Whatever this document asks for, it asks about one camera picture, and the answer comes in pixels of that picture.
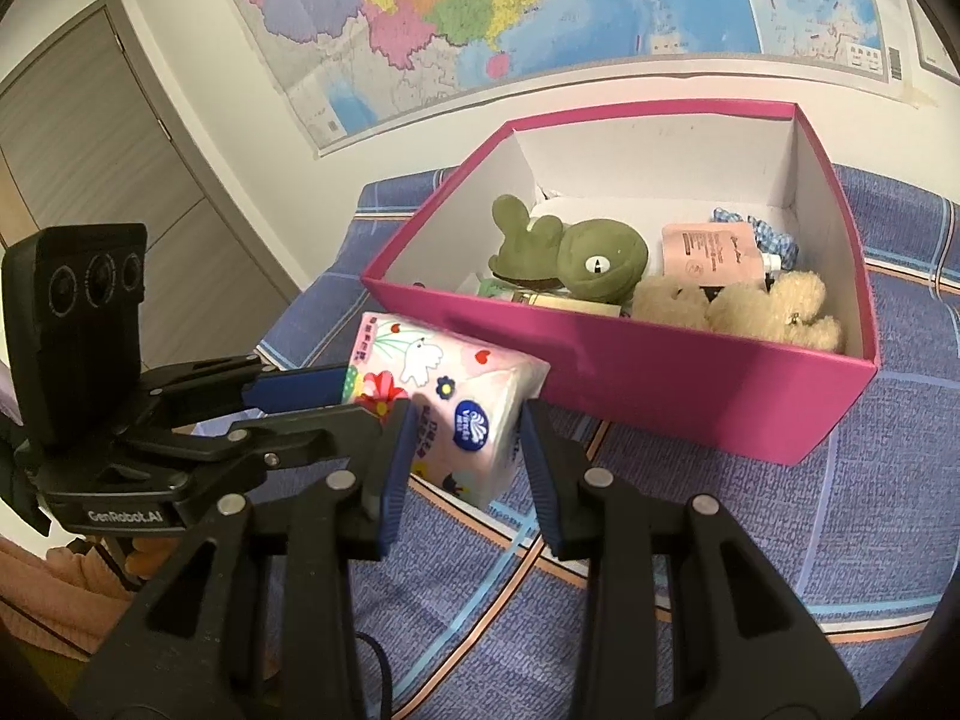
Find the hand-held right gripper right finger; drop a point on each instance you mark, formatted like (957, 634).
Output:
(541, 480)

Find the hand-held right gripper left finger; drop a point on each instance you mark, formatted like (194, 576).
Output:
(394, 480)

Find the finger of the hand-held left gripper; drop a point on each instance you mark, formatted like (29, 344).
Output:
(300, 388)
(322, 431)

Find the floral tissue pack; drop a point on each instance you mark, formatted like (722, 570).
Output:
(450, 390)

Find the pink cardboard box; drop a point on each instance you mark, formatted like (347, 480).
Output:
(675, 390)

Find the yellow tissue pack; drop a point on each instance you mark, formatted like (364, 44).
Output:
(570, 302)

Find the cream teddy bear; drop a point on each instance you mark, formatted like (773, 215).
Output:
(750, 307)

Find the pink pouch with white cap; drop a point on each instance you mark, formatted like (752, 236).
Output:
(705, 251)

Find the blue gingham cloth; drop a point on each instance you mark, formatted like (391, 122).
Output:
(776, 238)

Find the person's left forearm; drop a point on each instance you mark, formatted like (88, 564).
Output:
(45, 600)

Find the person's left hand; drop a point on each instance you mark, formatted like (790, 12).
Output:
(142, 562)

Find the grey door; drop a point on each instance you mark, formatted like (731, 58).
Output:
(112, 165)

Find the pale green packet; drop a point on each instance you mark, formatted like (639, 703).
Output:
(495, 286)

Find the blue plaid bed sheet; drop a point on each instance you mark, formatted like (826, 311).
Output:
(750, 540)

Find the green frog plush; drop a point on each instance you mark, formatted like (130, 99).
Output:
(600, 259)

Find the wall map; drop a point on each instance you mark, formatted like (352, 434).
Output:
(525, 0)

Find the wall poster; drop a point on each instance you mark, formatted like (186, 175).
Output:
(934, 34)

